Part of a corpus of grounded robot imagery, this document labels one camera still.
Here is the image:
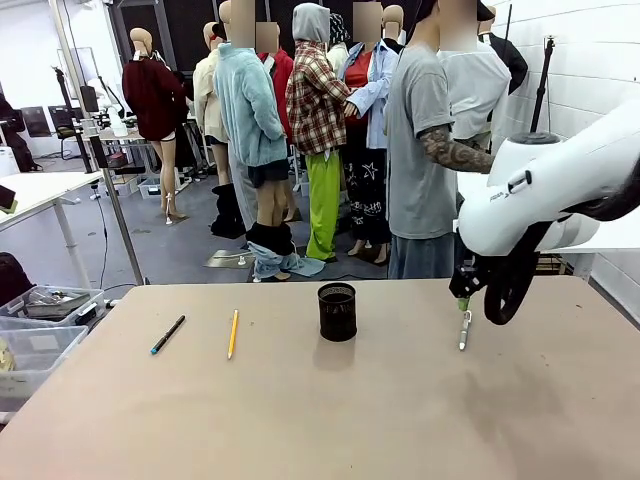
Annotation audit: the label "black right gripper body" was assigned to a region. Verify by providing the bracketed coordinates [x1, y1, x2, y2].
[448, 248, 489, 301]

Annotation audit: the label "silver pen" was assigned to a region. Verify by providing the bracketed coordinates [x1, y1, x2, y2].
[458, 309, 473, 352]

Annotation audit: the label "yellow pencil with eraser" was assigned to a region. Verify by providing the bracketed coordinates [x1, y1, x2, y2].
[226, 308, 240, 361]

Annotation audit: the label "tattooed forearm of person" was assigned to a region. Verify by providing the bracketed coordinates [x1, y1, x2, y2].
[417, 126, 496, 176]

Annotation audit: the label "black mesh pen holder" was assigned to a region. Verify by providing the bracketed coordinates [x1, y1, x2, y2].
[317, 282, 359, 343]

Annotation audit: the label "black pen blue cap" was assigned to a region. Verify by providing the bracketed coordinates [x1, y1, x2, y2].
[150, 314, 187, 357]

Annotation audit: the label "person in gray t-shirt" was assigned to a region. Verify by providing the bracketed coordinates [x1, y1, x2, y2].
[384, 0, 507, 280]

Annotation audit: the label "figure in white shirt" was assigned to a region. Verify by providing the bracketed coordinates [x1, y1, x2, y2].
[438, 0, 514, 151]

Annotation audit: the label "figure blue shirt red top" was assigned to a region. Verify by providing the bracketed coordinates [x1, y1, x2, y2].
[343, 0, 402, 265]

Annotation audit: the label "black tripod stand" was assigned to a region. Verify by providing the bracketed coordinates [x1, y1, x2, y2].
[528, 33, 560, 136]

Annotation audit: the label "mannequin plaid shirt green pants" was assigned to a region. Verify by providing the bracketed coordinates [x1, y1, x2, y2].
[285, 2, 352, 264]

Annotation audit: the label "mannequin in red jacket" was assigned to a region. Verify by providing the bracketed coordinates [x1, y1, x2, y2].
[255, 21, 297, 151]

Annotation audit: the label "mannequin with patterned headscarf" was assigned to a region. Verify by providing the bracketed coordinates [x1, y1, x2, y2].
[325, 12, 352, 71]

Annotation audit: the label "mannequin in blue fleece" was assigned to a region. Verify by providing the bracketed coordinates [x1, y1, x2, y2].
[213, 0, 326, 282]

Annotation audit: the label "mannequin in cream jacket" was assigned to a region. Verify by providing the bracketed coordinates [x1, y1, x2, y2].
[192, 21, 232, 187]

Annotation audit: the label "small bin on floor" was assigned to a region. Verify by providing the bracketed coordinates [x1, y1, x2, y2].
[136, 176, 165, 201]

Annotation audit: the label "mannequin in maroon sweater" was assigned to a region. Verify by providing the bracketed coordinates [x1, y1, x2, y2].
[121, 27, 189, 226]

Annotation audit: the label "clear bin with clutter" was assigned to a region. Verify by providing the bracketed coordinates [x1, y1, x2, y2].
[0, 284, 107, 332]

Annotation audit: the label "clear plastic storage bin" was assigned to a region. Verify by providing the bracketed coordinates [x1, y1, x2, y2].
[0, 323, 90, 402]

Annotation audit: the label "black office chair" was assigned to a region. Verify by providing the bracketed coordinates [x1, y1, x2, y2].
[48, 103, 79, 161]

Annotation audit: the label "white side table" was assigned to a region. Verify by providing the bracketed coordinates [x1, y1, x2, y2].
[0, 171, 105, 291]

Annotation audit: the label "black bag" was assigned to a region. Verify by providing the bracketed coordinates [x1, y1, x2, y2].
[0, 251, 37, 307]

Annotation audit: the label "metal mannequin base plate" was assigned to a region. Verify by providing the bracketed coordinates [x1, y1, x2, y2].
[203, 248, 257, 271]

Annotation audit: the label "metal frame pole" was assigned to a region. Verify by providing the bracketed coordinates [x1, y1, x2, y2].
[49, 0, 147, 287]

